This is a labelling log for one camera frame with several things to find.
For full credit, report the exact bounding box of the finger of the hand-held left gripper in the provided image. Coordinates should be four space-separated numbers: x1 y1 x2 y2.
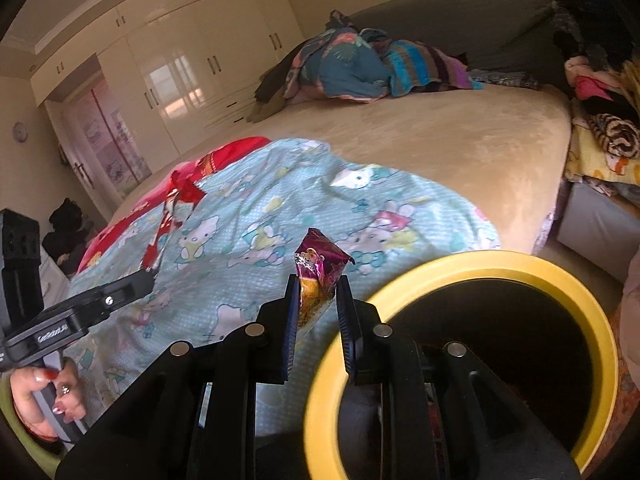
82 270 156 318

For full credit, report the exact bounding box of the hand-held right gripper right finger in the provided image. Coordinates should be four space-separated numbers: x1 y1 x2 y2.
336 277 583 480

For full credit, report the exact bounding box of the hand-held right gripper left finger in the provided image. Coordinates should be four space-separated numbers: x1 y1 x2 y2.
55 272 301 480

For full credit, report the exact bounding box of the purple orange snack wrapper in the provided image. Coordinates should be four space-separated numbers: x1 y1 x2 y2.
292 227 356 333

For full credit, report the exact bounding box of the yellow-rimmed black trash bin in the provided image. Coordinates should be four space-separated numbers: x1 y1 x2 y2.
302 250 621 480

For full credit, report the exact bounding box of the person's left forearm green sleeve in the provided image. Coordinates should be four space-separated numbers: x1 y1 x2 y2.
0 375 66 478

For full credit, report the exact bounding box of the person's left hand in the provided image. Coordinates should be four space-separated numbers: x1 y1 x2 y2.
7 360 88 441

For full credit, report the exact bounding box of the dark clothes heap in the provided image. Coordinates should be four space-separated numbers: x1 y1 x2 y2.
42 197 101 276

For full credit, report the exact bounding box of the blue cartoon print blanket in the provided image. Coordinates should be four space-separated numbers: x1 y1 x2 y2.
65 137 501 411

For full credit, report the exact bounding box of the white door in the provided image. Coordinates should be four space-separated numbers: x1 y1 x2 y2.
44 100 116 216

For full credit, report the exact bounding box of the red blanket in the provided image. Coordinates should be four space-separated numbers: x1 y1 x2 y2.
75 135 273 273

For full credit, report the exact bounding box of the beige bed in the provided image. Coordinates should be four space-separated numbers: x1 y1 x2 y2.
107 82 573 256

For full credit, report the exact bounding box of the white glossy wardrobe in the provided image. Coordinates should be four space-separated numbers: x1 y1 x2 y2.
30 0 306 161

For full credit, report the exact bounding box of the dark olive cloth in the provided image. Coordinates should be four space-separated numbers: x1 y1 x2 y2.
246 52 311 123

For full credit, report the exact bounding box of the blue floral quilt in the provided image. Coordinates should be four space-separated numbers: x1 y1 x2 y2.
282 10 396 106

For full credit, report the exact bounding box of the grey storage box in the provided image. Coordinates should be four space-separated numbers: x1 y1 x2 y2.
555 180 640 281

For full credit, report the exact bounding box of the striped colourful blanket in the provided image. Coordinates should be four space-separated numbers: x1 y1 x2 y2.
382 40 483 98

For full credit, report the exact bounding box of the pale pink cloth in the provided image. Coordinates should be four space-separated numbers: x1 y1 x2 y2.
617 270 640 376

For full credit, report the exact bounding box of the orange patterned rug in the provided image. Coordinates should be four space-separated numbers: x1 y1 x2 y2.
580 375 640 476

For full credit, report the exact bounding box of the dark patterned cloth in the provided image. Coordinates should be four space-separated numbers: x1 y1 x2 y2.
467 69 543 92

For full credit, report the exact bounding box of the yellow cartoon blanket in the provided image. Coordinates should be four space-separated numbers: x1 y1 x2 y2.
565 105 640 196

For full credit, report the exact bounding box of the zebra striped cloth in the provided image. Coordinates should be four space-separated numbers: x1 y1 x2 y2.
585 112 640 158

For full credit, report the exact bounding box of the pink garment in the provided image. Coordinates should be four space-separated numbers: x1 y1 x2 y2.
565 57 621 103

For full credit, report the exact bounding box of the tan fuzzy garment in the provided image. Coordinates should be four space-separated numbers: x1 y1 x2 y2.
615 60 640 121

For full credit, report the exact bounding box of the pile of black clothes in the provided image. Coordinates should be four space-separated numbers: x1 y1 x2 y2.
545 0 640 76

